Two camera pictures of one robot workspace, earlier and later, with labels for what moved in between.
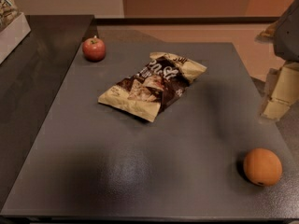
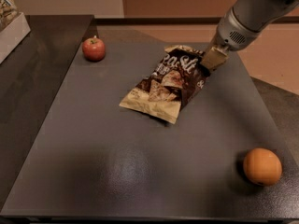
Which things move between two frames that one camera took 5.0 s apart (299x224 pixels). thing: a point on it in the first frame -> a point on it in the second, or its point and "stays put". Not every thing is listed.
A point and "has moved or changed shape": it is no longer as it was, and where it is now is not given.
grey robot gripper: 289,32 -> 233,35
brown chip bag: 152,89 has moved or changed shape
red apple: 93,49 stays put
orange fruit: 263,166 stays put
